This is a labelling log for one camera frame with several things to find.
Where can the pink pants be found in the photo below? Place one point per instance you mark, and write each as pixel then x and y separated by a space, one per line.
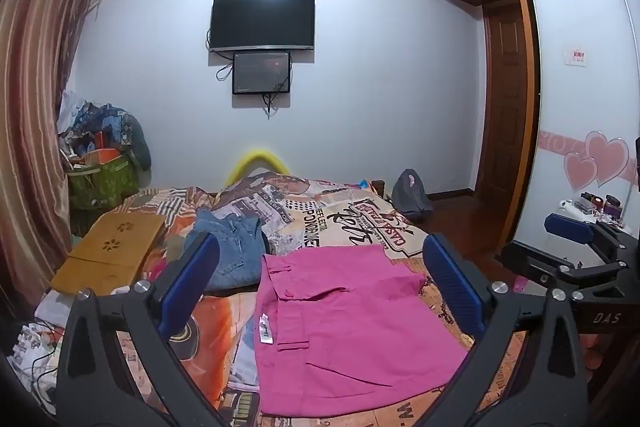
pixel 350 332

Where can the wooden lap desk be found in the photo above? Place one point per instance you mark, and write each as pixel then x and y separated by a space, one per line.
pixel 110 252

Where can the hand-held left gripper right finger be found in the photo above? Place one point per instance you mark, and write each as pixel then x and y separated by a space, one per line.
pixel 452 287

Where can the blue jeans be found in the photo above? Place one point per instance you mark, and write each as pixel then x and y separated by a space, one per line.
pixel 235 247

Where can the heart patterned sliding door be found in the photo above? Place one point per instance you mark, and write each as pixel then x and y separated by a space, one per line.
pixel 575 107

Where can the striped curtain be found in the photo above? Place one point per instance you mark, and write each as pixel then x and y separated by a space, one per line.
pixel 30 107

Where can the green storage box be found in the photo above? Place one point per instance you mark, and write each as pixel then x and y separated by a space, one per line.
pixel 105 184

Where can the dark jar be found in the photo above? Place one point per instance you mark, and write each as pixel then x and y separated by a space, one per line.
pixel 612 205

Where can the wooden door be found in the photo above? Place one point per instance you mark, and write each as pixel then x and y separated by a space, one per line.
pixel 505 107

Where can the wooden bed post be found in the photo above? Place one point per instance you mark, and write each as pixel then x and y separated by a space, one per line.
pixel 378 188

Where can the printed blanket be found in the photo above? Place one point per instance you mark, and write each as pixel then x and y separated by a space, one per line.
pixel 350 227

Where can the small red white label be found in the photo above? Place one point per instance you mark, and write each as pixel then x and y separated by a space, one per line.
pixel 577 56

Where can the black wall television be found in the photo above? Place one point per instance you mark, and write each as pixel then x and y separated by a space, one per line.
pixel 262 22

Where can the small black monitor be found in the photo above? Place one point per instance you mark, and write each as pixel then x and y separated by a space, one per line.
pixel 261 73

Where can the pile of clothes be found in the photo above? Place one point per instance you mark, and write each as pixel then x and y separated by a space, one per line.
pixel 110 127

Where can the yellow curved headboard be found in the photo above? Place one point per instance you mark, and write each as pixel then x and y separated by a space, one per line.
pixel 257 157

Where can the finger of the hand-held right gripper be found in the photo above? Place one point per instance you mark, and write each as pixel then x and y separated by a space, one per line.
pixel 567 229
pixel 535 264

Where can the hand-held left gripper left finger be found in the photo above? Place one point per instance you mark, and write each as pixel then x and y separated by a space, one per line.
pixel 192 287

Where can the grey backpack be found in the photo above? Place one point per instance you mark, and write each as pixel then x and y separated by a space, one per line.
pixel 410 197

